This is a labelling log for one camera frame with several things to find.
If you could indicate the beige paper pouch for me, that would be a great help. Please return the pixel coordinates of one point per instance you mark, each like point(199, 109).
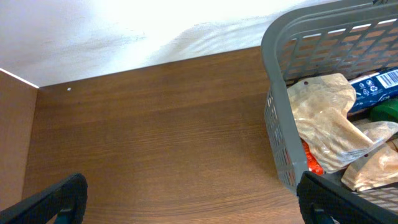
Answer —
point(377, 169)
point(320, 108)

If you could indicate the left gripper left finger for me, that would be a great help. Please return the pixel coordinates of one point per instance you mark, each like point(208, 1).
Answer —
point(65, 201)

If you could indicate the orange pasta packet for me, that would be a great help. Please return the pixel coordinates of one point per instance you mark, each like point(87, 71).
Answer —
point(313, 165)

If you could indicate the blue cardboard box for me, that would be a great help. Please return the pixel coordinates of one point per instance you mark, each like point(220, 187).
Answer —
point(373, 89)

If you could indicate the grey plastic basket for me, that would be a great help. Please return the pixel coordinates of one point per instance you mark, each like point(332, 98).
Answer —
point(353, 38)

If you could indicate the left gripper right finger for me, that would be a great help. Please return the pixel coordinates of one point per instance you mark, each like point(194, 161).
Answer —
point(322, 201)

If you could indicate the green lid jar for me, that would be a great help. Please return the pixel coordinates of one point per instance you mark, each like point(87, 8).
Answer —
point(386, 111)

